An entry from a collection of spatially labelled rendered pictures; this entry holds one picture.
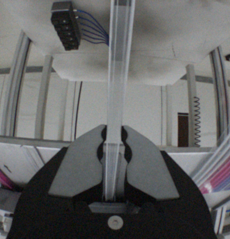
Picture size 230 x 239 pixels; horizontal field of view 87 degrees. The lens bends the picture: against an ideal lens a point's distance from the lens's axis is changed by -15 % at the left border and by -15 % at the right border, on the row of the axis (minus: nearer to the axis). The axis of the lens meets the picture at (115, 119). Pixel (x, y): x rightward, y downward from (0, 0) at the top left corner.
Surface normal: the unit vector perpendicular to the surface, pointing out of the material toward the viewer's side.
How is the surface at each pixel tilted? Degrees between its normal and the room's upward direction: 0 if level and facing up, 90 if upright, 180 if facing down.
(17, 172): 43
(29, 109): 90
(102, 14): 0
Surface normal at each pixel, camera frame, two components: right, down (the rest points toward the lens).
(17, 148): 0.00, 0.65
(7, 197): 0.05, -0.76
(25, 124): 0.04, -0.11
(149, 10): -0.04, 0.99
